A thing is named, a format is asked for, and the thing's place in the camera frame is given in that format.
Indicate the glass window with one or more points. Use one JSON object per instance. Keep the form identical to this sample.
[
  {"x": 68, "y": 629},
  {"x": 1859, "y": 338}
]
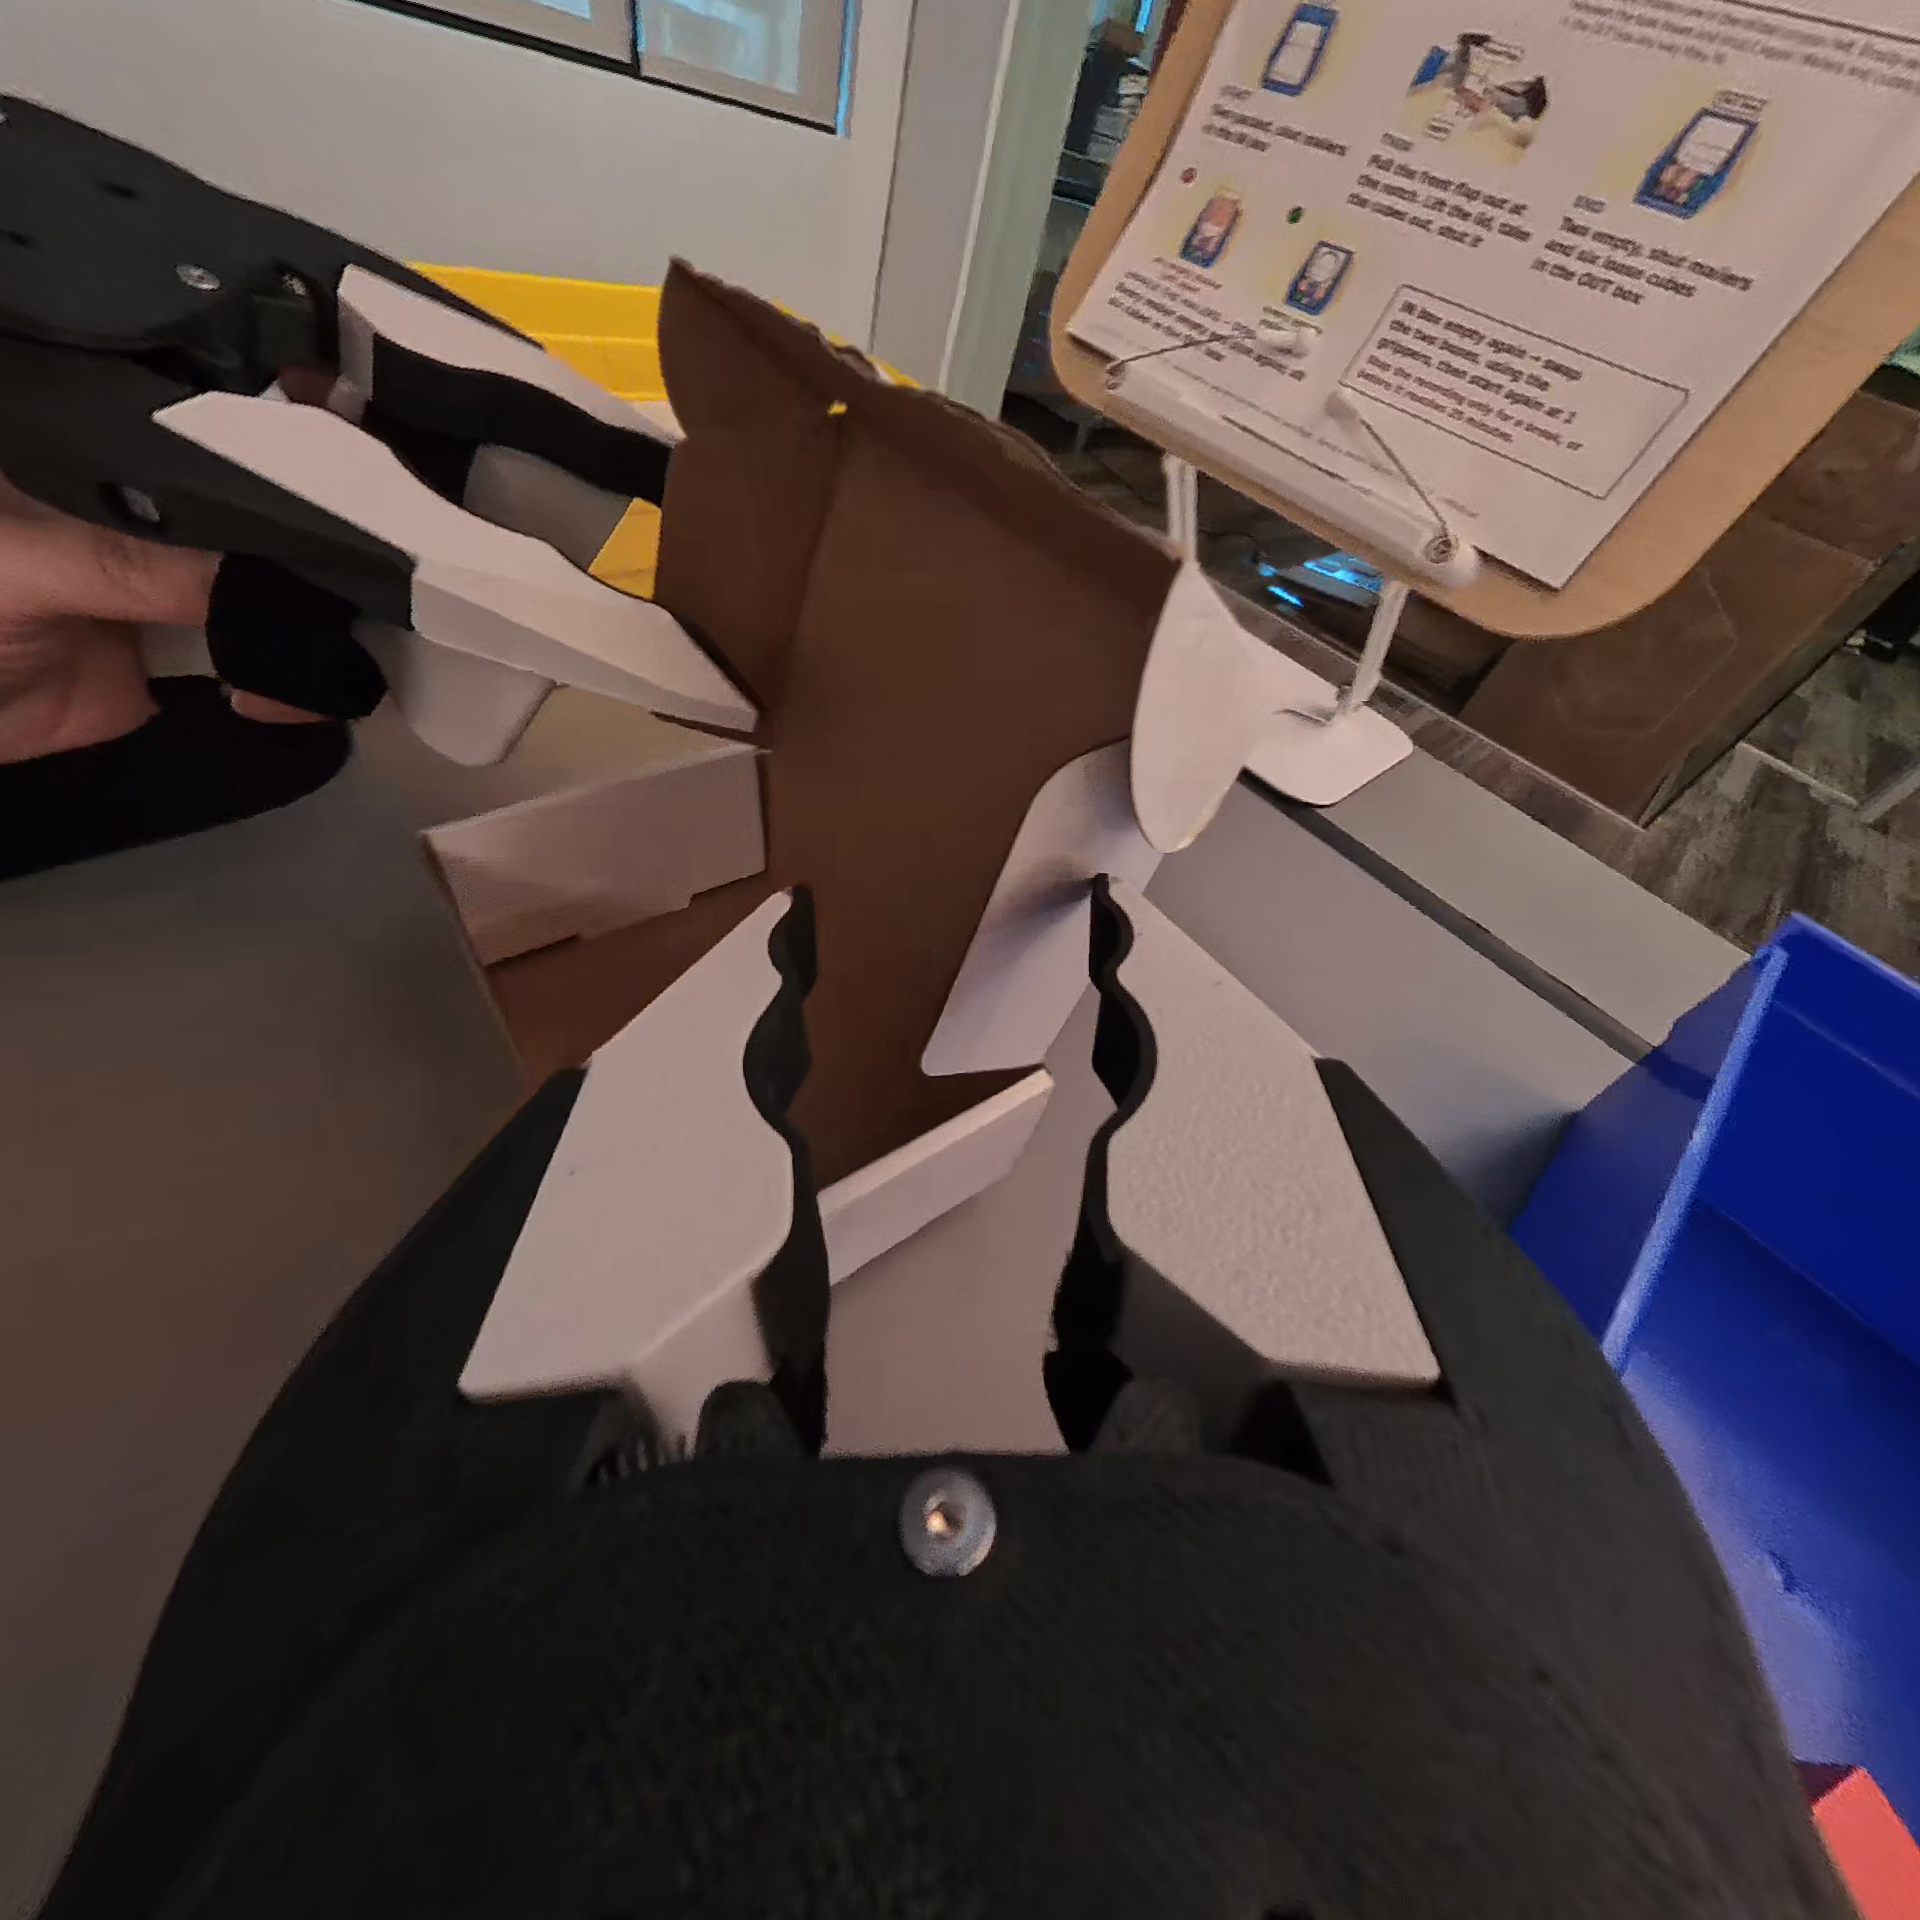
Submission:
[{"x": 721, "y": 45}]

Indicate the printed instruction sheet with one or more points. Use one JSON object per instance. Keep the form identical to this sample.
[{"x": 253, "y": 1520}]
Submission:
[{"x": 1500, "y": 224}]

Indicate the blue plastic bin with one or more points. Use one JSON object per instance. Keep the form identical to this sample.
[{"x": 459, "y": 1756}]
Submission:
[{"x": 1769, "y": 1350}]

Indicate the white cardboard mailer box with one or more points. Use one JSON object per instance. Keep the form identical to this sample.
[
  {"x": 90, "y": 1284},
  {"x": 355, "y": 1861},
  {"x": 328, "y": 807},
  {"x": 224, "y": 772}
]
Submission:
[{"x": 931, "y": 629}]

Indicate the red cube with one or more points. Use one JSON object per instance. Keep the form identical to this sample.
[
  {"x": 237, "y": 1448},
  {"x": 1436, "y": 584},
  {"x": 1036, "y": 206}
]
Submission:
[{"x": 1875, "y": 1853}]

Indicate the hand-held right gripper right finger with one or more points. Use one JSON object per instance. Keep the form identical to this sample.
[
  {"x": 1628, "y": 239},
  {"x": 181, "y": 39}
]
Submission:
[{"x": 1259, "y": 1201}]

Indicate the person's left hand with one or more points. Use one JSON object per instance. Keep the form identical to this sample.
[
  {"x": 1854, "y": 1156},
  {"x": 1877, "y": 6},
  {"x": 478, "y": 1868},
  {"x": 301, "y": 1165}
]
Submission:
[{"x": 76, "y": 629}]

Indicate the yellow plastic bin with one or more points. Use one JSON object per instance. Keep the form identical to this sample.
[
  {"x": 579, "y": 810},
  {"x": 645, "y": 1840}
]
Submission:
[{"x": 600, "y": 324}]

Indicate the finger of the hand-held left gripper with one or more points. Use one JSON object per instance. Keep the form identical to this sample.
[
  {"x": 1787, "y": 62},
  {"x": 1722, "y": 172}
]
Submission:
[
  {"x": 493, "y": 599},
  {"x": 421, "y": 306}
]

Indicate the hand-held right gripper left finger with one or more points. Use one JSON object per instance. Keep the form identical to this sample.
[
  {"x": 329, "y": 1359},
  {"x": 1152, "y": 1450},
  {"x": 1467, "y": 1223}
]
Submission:
[{"x": 660, "y": 1201}]

